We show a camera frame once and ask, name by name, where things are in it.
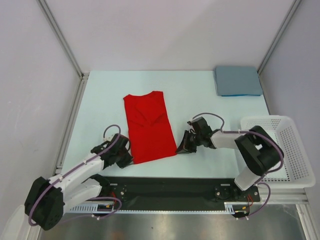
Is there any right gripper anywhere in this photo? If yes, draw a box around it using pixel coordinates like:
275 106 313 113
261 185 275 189
175 129 203 154

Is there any red t shirt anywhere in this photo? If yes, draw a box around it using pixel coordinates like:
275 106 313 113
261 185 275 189
123 91 177 165

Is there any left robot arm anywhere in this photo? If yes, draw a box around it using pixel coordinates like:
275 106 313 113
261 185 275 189
24 134 133 231

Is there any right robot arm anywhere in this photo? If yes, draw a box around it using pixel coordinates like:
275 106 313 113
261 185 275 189
176 125 284 201

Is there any folded bright blue t shirt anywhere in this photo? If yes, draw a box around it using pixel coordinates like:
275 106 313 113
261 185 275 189
220 94 261 97

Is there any folded grey-blue t shirt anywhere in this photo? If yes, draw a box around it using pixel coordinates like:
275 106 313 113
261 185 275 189
213 65 263 96

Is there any white plastic basket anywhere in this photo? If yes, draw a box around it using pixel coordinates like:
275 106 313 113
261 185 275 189
240 115 316 189

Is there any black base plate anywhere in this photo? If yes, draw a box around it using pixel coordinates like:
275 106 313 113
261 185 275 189
91 174 261 212

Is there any white slotted cable duct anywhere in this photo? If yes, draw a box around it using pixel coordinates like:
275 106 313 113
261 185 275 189
64 201 251 215

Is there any front aluminium rail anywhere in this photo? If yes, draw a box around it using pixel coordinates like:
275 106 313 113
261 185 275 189
34 183 310 204

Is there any left aluminium frame post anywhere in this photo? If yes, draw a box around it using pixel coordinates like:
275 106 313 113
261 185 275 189
36 0 84 80

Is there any aluminium frame post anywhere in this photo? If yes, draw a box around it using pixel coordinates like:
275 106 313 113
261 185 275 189
257 0 304 76
36 0 84 80

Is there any right aluminium frame post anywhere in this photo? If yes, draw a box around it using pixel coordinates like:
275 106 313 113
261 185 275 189
257 0 304 76

